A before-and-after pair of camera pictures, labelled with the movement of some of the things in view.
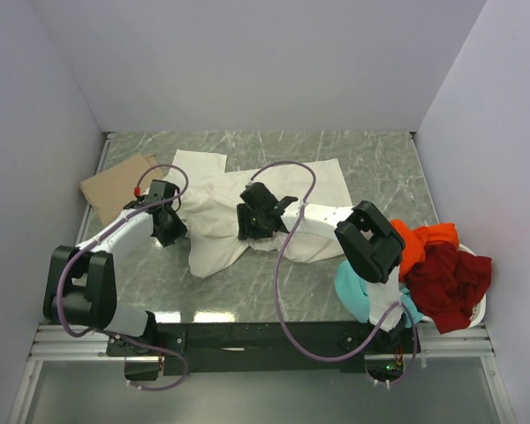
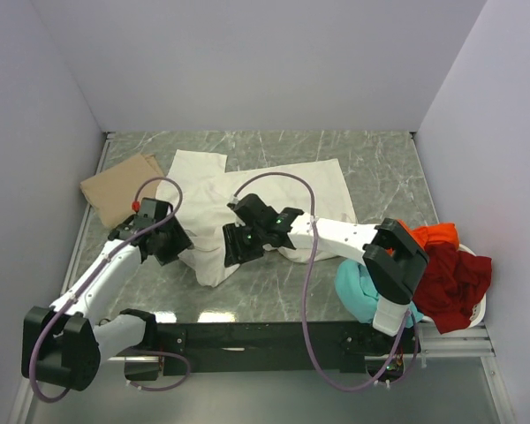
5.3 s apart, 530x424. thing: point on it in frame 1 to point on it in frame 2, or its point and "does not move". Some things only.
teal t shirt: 353,289 does not move
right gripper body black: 251,223 to 250,241
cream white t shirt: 211,197 does not move
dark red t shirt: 446,283 does not move
